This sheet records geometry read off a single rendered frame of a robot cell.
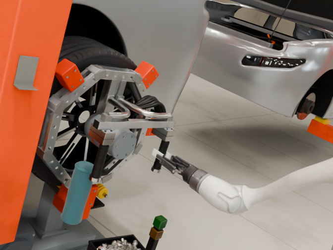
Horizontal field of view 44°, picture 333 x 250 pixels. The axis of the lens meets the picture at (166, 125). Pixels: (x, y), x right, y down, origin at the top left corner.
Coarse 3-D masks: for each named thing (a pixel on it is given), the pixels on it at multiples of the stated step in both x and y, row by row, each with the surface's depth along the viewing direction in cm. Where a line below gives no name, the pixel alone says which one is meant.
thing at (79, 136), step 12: (96, 84) 176; (132, 96) 192; (84, 108) 177; (96, 108) 187; (72, 120) 175; (60, 132) 175; (84, 132) 186; (72, 144) 182; (84, 144) 187; (60, 156) 180; (72, 156) 198; (84, 156) 190; (108, 156) 198; (72, 168) 187
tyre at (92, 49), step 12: (72, 36) 180; (72, 48) 167; (84, 48) 168; (96, 48) 170; (108, 48) 176; (60, 60) 161; (72, 60) 160; (84, 60) 163; (96, 60) 168; (108, 60) 172; (120, 60) 177; (60, 84) 161; (36, 156) 167; (36, 168) 170; (48, 168) 174; (48, 180) 177
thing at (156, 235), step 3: (153, 228) 162; (150, 231) 163; (153, 231) 162; (156, 231) 161; (159, 231) 161; (162, 231) 162; (150, 234) 163; (153, 234) 162; (156, 234) 161; (159, 234) 161; (162, 234) 163; (153, 237) 162; (156, 237) 161; (159, 237) 162
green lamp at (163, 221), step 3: (156, 216) 161; (159, 216) 162; (162, 216) 163; (156, 219) 160; (159, 219) 160; (162, 219) 160; (165, 219) 161; (153, 222) 162; (156, 222) 160; (159, 222) 159; (162, 222) 159; (165, 222) 161; (156, 225) 161; (159, 225) 160; (162, 225) 160; (165, 225) 162; (159, 228) 160; (162, 228) 161
